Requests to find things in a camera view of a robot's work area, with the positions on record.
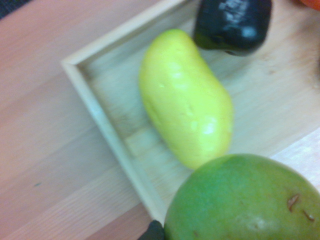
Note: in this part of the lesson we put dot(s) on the light wooden tray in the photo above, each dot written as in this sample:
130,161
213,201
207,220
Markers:
262,100

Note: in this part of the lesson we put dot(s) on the green apple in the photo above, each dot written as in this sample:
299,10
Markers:
240,200

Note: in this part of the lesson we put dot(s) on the orange round fruit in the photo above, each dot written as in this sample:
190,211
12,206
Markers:
312,3

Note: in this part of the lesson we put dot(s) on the dark green glossy vegetable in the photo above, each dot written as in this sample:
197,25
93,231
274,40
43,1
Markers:
232,25

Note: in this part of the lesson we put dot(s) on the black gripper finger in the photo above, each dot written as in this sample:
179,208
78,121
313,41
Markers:
153,231

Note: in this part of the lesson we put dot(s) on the yellow oblong fruit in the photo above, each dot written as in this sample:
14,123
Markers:
185,100

